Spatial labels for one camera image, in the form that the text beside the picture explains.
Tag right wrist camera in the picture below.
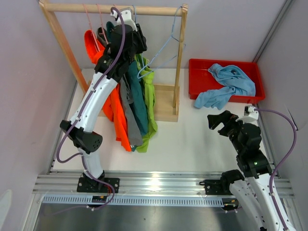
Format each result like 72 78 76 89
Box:
236 105 259 123

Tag light blue shorts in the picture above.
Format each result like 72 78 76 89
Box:
194 63 256 110

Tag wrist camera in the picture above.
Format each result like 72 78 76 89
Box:
110 8 138 31
236 105 259 123

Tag blue wire hanger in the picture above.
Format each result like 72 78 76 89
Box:
133 5 148 79
137 5 187 79

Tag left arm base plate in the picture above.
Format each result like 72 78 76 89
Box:
77 177 120 193

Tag teal shorts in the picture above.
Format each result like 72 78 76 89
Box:
105 21 149 137

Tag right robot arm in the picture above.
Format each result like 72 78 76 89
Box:
204 106 295 231

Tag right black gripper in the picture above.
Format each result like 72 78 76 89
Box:
206 110 249 154

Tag lime green shorts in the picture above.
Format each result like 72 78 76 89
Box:
135 54 158 153

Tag orange shorts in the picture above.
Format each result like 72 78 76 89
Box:
84 30 131 152

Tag wooden clothes rack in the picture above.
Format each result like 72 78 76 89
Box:
38 0 188 122

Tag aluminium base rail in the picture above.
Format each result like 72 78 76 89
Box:
33 169 295 199

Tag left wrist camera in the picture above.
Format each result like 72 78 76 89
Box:
110 8 138 31

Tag red plastic bin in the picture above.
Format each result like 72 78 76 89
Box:
188 59 266 104

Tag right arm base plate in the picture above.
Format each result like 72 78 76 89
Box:
199 180 230 195

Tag grey shorts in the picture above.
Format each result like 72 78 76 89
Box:
96 27 144 147

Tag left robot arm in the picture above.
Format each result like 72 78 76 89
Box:
60 23 147 193

